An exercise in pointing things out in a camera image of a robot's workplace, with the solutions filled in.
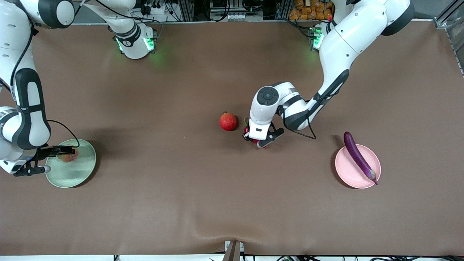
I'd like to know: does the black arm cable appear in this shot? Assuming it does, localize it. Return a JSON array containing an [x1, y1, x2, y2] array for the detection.
[[281, 91, 323, 140], [9, 22, 80, 147]]

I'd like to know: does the red chili pepper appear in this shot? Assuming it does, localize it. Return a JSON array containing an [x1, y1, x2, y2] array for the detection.
[[244, 116, 268, 149]]

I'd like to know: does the pink plate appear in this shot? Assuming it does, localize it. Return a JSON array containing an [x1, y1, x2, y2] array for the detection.
[[335, 144, 381, 189]]

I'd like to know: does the yellow pink peach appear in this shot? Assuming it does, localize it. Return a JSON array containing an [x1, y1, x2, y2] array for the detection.
[[60, 144, 79, 163]]

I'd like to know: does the aluminium frame profile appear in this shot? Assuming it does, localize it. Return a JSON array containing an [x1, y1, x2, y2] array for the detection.
[[433, 0, 464, 76]]

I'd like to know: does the pile of orange toys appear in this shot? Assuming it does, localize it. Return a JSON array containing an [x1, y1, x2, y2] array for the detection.
[[289, 0, 334, 21]]

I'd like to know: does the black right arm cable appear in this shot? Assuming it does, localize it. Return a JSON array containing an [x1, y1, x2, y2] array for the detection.
[[9, 22, 80, 147]]

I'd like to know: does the red pomegranate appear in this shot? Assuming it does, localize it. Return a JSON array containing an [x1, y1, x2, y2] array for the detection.
[[219, 112, 238, 131]]

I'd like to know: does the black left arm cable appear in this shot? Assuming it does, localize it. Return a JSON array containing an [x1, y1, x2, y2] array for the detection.
[[281, 91, 323, 140]]

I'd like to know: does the light green plate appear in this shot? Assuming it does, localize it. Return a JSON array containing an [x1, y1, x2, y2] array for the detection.
[[45, 138, 97, 189]]

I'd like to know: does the purple eggplant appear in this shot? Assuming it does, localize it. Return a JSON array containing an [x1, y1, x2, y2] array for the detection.
[[343, 131, 378, 185]]

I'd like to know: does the brown table mat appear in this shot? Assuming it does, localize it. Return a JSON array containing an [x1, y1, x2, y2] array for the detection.
[[0, 20, 464, 256]]

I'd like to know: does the white power strip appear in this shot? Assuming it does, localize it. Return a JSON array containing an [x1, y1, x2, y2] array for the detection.
[[140, 0, 171, 17]]

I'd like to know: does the aluminium frame post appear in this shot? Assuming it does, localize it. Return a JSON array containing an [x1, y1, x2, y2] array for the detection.
[[178, 0, 195, 21], [277, 0, 292, 20]]

